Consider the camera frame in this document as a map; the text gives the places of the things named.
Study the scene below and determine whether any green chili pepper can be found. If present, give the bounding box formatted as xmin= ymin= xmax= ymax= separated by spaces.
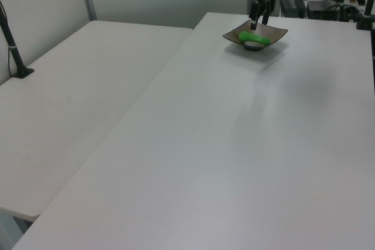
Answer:
xmin=233 ymin=29 xmax=271 ymax=47

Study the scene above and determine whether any black rectangular power adapter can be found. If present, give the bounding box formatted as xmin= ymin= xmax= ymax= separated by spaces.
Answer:
xmin=279 ymin=0 xmax=306 ymax=18

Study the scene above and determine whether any brown square ceramic plate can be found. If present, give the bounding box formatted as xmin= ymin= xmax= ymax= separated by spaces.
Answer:
xmin=222 ymin=19 xmax=289 ymax=52

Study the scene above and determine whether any black electronics box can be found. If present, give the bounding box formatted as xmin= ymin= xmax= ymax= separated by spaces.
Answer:
xmin=306 ymin=0 xmax=342 ymax=20

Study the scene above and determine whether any black clamped camera stand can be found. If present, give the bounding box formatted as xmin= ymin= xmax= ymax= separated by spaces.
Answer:
xmin=355 ymin=0 xmax=375 ymax=31

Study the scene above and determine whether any black cable bundle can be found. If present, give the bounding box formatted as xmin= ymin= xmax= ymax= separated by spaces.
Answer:
xmin=325 ymin=4 xmax=364 ymax=23

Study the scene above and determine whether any black camera stand pole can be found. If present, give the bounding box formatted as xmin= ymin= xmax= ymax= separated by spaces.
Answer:
xmin=0 ymin=0 xmax=35 ymax=80

